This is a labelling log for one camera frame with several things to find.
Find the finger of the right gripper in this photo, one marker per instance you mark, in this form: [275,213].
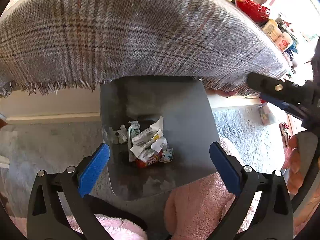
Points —
[287,107]
[278,89]

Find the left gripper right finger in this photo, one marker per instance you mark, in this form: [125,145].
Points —
[273,218]

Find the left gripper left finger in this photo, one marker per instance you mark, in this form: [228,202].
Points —
[46,218]

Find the small white paper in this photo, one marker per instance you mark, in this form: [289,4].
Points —
[122,134]

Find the blue white wrapper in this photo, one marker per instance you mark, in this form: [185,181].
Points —
[167,156]

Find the grey trash bin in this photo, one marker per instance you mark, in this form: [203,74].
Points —
[188,126]

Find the right hand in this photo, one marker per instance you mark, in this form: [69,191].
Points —
[295,180]

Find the white bottle red label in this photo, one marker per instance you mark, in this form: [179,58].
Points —
[283,41]

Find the yellow cap white bottle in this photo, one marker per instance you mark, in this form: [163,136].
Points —
[268,24]

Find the pink fluffy garment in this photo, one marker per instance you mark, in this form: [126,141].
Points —
[192,211]

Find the red plastic basket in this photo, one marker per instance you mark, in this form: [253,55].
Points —
[255,11]

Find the plaid grey table cloth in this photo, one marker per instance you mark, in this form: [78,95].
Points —
[48,45]

